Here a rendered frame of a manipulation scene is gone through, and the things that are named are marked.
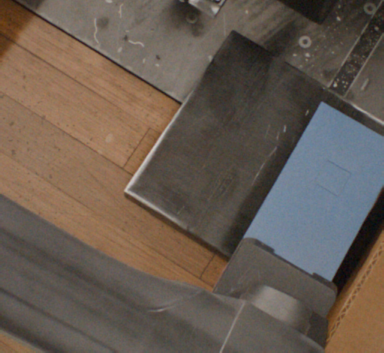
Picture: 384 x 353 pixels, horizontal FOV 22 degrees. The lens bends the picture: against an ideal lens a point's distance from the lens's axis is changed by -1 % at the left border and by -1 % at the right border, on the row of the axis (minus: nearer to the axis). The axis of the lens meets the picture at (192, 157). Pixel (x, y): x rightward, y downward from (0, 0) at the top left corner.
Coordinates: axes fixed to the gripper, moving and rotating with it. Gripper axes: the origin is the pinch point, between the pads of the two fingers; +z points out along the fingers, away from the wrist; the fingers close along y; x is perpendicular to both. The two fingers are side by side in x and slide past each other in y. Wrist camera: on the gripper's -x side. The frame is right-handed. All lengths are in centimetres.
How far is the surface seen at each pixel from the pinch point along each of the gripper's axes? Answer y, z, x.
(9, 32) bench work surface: 3.7, 11.6, 28.0
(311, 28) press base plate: 15.4, 17.7, 6.8
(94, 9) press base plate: 8.4, 14.1, 23.1
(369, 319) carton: -0.8, 7.8, -8.4
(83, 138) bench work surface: -0.2, 9.3, 18.0
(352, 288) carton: 2.1, 3.0, -5.4
